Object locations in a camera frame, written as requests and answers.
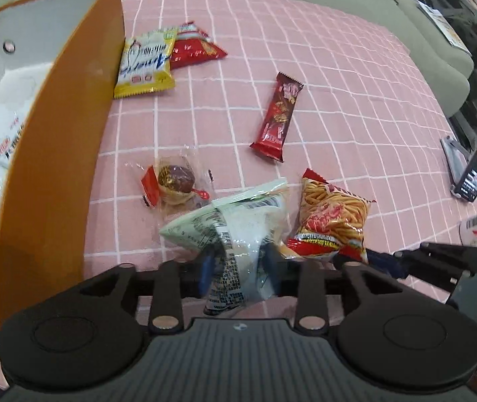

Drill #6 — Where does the orange red noodle snack packet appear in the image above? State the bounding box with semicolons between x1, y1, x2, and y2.
286;169;373;263

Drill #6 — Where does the clear white seed packet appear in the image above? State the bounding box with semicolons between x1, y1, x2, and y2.
159;178;288;317

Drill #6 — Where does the book on sofa arm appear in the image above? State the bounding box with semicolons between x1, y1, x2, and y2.
417;1;471;55

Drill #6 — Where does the smartphone on stand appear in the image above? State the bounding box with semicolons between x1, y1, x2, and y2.
441;136;477;202

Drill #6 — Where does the clear wrapped chocolate candy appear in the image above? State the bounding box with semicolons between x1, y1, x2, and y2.
126;145;215;223

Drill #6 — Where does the pink checkered tablecloth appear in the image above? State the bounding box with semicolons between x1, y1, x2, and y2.
0;0;477;390

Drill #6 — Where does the red chocolate bar wrapper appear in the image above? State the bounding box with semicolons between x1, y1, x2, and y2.
250;72;304;162

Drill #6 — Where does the yellow snack packet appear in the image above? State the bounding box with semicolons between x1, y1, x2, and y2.
113;27;177;99

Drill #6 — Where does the white packet in box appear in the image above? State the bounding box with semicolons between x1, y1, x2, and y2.
0;108;29;170

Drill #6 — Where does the orange cardboard box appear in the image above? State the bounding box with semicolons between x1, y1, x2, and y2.
0;0;125;326

